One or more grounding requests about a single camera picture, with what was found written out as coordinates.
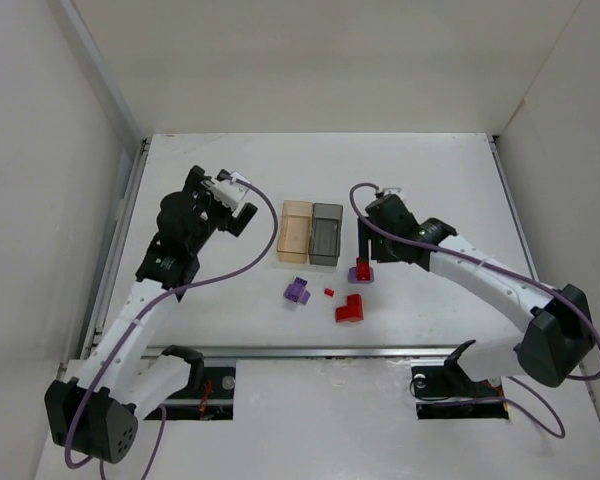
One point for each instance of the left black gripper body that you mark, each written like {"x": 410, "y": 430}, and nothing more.
{"x": 220, "y": 209}

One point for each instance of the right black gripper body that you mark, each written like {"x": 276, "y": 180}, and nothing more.
{"x": 380, "y": 245}

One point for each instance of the purple flower lego brick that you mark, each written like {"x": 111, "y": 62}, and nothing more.
{"x": 352, "y": 277}

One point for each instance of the purple lego cluster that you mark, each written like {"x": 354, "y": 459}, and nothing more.
{"x": 297, "y": 292}

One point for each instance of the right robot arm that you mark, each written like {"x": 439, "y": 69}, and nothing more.
{"x": 553, "y": 325}

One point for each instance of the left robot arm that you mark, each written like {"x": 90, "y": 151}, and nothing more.
{"x": 98, "y": 411}

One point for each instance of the grey transparent container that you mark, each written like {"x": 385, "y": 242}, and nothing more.
{"x": 325, "y": 240}

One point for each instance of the orange transparent container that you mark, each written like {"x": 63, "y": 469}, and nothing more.
{"x": 295, "y": 231}

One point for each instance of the large red lego brick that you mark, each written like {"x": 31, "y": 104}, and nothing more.
{"x": 352, "y": 311}

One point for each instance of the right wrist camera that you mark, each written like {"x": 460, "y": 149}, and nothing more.
{"x": 391, "y": 190}

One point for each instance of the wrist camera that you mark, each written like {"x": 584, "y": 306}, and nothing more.
{"x": 228, "y": 188}
{"x": 391, "y": 190}

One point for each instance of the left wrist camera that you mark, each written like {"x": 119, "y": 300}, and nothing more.
{"x": 228, "y": 188}

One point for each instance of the left aluminium rail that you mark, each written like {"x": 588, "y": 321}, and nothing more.
{"x": 111, "y": 254}

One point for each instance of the aluminium rail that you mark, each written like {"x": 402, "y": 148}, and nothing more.
{"x": 289, "y": 352}
{"x": 492, "y": 140}
{"x": 111, "y": 254}

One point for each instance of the right aluminium rail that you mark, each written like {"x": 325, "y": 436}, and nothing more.
{"x": 492, "y": 140}

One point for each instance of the front aluminium rail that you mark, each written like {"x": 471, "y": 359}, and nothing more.
{"x": 289, "y": 352}

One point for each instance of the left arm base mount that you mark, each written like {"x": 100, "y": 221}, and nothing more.
{"x": 209, "y": 397}

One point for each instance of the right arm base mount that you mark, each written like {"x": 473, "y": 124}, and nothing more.
{"x": 443, "y": 393}

